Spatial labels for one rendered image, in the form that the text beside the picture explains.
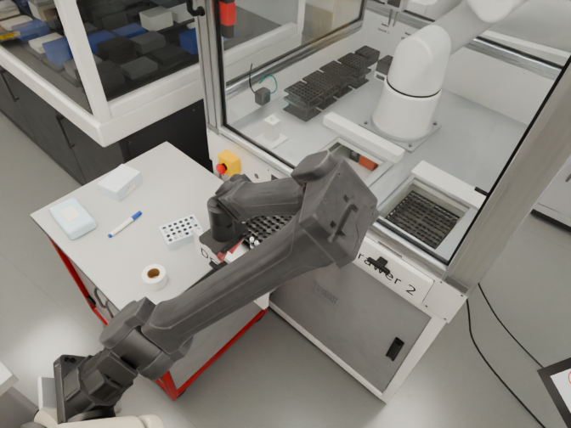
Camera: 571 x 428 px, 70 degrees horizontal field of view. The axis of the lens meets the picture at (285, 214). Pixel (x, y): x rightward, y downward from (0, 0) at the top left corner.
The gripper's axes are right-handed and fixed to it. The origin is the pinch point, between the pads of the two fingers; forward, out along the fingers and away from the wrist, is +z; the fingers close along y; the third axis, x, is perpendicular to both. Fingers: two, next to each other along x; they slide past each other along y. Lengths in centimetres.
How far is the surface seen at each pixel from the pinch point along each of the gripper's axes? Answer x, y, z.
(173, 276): 19.1, -6.1, 23.9
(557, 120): -47, 37, -47
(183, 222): 31.4, 8.2, 20.5
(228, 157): 35.3, 33.3, 9.6
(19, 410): 28, -59, 45
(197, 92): 83, 59, 17
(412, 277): -38, 34, 9
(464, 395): -76, 65, 100
